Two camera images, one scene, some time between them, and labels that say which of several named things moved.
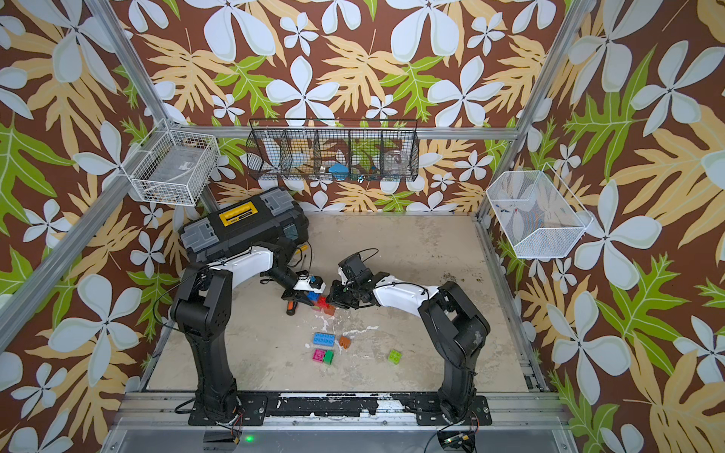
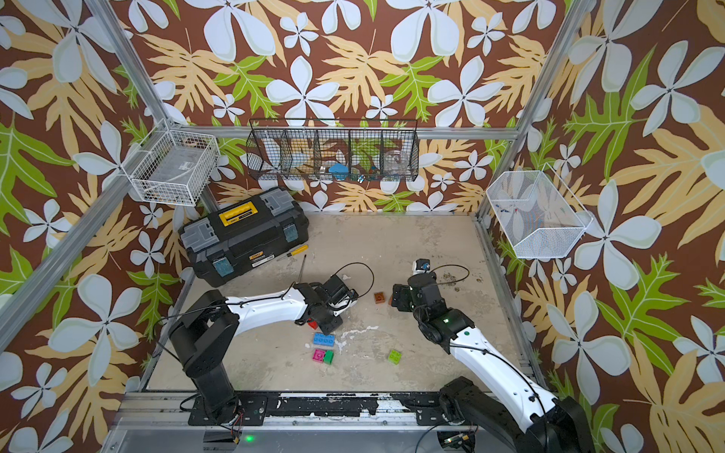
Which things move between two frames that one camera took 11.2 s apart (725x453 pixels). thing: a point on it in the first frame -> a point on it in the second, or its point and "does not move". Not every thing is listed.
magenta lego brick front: x=318 y=356 does not move
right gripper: x=335 y=296 -> x=402 y=293
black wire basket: x=338 y=150 does not move
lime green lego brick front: x=395 y=357 does not move
